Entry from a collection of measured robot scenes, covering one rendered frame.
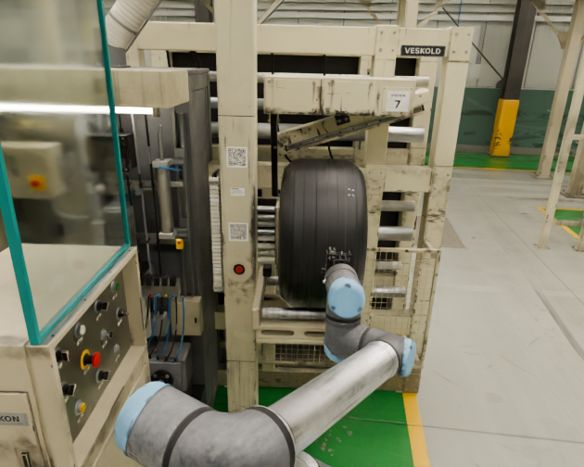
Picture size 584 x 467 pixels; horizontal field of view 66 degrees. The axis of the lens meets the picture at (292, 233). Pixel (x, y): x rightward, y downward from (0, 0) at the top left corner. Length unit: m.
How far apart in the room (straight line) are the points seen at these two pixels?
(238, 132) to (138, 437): 1.15
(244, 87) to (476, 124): 9.84
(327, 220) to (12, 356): 0.96
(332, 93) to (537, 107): 9.88
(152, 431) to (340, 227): 1.00
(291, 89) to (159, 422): 1.44
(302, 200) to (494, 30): 9.97
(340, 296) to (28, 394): 0.73
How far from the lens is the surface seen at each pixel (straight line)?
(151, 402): 0.75
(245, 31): 1.63
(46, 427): 1.24
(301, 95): 1.88
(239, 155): 1.66
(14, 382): 1.19
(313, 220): 1.53
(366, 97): 1.90
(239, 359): 2.03
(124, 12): 2.02
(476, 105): 11.20
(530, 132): 11.64
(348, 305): 1.11
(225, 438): 0.68
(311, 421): 0.79
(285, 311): 1.80
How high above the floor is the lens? 1.84
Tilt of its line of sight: 21 degrees down
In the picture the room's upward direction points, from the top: 1 degrees clockwise
